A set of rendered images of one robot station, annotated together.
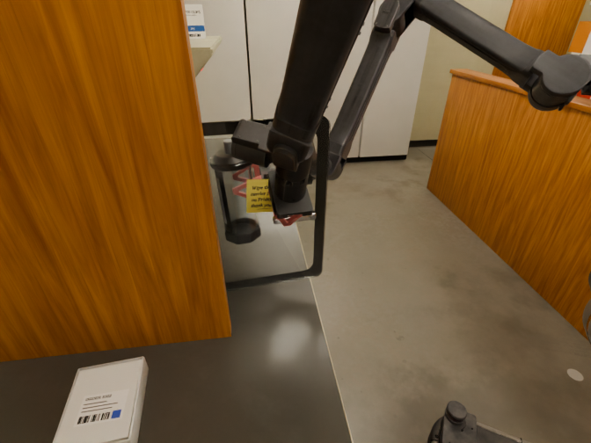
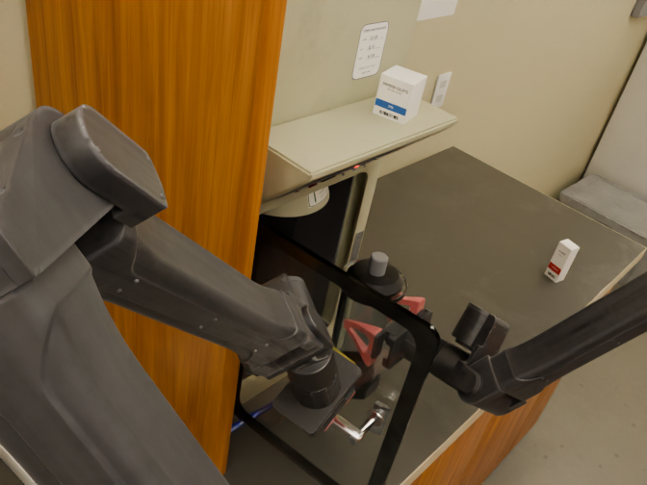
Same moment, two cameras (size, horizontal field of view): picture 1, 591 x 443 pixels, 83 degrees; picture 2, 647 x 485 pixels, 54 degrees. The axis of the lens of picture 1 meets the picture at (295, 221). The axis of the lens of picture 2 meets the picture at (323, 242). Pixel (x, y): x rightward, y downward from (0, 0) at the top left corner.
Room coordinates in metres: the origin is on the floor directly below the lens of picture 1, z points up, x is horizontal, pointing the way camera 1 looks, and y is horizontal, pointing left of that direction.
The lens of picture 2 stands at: (0.15, -0.35, 1.88)
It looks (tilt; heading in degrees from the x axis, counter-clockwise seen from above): 35 degrees down; 45
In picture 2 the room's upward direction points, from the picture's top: 12 degrees clockwise
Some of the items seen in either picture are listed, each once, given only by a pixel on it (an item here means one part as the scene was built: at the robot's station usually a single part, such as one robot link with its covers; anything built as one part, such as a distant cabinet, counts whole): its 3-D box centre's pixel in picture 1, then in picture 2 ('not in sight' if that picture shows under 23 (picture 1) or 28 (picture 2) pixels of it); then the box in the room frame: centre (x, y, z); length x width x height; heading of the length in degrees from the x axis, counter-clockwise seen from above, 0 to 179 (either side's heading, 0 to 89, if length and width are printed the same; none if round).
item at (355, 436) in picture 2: (294, 213); (343, 414); (0.61, 0.00, 1.20); 0.10 x 0.05 x 0.03; 104
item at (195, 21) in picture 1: (190, 21); (400, 94); (0.81, 0.22, 1.54); 0.05 x 0.05 x 0.06; 21
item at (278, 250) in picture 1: (257, 214); (314, 377); (0.62, 0.08, 1.19); 0.30 x 0.01 x 0.40; 104
